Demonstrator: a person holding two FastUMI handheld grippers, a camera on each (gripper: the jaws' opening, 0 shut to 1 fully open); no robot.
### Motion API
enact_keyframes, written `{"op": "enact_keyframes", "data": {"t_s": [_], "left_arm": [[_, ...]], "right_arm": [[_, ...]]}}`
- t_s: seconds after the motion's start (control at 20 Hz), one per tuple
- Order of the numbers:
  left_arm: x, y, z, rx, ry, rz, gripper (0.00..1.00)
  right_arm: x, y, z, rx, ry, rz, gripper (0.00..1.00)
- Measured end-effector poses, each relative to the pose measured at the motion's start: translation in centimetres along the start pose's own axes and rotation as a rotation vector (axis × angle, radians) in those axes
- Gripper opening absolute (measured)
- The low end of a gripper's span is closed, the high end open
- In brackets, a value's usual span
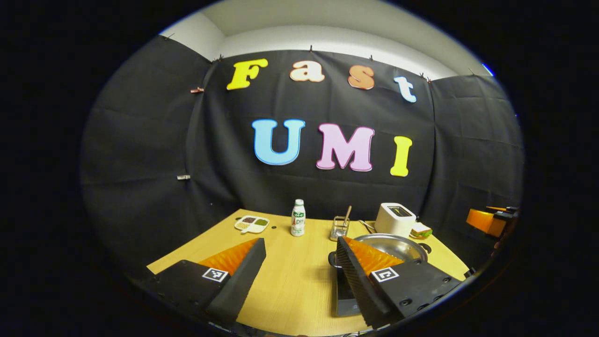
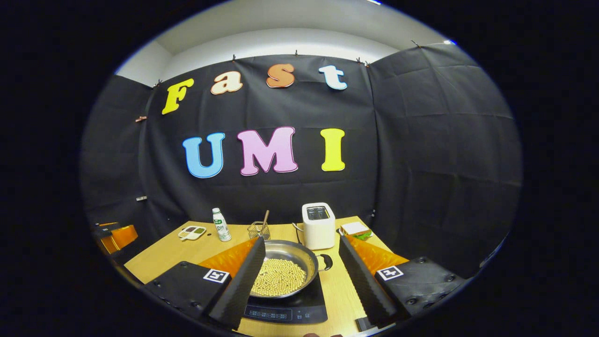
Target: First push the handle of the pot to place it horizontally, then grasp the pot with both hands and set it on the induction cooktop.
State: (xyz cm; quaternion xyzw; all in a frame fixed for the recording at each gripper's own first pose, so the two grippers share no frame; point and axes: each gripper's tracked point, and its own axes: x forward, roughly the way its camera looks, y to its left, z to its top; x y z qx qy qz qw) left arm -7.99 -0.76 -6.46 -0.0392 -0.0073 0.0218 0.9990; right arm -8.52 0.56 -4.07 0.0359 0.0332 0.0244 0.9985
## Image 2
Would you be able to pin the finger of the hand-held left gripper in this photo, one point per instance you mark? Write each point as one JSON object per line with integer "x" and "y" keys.
{"x": 121, "y": 238}

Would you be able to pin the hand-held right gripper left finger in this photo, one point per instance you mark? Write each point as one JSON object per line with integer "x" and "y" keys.
{"x": 243, "y": 285}

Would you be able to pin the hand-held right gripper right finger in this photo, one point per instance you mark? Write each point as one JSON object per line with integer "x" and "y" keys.
{"x": 365, "y": 285}

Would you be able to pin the black induction cooktop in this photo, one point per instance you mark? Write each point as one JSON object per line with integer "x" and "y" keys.
{"x": 299, "y": 309}

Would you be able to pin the pile of soybeans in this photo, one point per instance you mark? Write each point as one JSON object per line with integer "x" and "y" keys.
{"x": 278, "y": 278}

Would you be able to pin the toy sandwich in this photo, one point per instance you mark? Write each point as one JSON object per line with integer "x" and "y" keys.
{"x": 355, "y": 229}

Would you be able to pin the white drink bottle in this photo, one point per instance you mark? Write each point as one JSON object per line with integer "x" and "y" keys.
{"x": 222, "y": 229}

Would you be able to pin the white toaster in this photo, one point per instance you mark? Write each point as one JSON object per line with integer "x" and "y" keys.
{"x": 319, "y": 234}

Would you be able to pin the white divided bean dish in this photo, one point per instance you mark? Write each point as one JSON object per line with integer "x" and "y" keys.
{"x": 192, "y": 232}

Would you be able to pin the black backdrop cloth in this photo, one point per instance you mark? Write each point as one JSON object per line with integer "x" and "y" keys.
{"x": 421, "y": 154}

